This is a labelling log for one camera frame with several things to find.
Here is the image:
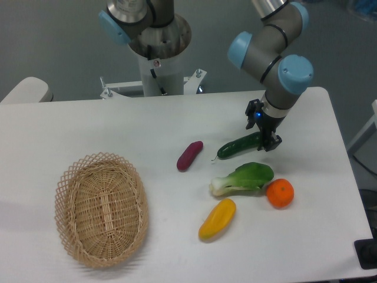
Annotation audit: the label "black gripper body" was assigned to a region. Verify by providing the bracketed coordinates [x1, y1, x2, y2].
[255, 108, 285, 137]

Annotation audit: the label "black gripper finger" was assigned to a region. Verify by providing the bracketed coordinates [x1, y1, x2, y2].
[245, 99, 264, 130]
[257, 131, 282, 152]

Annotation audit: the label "green cucumber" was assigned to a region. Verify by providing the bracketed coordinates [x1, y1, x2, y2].
[211, 132, 262, 162]

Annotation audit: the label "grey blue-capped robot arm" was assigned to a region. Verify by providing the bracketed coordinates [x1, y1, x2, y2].
[98, 1, 313, 151]

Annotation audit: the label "green bok choy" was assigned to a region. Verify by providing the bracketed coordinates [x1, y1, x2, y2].
[209, 162, 275, 196]

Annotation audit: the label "orange mandarin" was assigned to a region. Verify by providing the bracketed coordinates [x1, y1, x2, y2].
[266, 179, 295, 208]

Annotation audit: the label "purple sweet potato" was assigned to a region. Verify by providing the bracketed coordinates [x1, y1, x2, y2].
[176, 141, 204, 172]

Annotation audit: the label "yellow mango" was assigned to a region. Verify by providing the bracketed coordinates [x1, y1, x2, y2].
[198, 198, 237, 241]

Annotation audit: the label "white furniture edge right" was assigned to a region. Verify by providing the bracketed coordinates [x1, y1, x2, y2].
[346, 100, 376, 156]

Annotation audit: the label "black device at table edge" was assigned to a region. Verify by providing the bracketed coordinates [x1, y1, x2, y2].
[354, 238, 376, 270]

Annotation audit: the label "clear container blue contents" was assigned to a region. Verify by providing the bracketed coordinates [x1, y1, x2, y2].
[347, 0, 376, 22]

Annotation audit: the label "woven wicker basket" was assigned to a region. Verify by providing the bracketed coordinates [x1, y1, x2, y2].
[55, 153, 148, 268]

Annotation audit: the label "white chair armrest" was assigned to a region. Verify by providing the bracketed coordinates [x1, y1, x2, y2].
[1, 77, 54, 105]

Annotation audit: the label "white metal base frame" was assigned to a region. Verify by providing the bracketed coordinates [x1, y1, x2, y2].
[100, 68, 207, 100]

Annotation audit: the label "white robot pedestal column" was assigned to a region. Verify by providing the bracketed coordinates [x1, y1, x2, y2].
[127, 13, 193, 97]

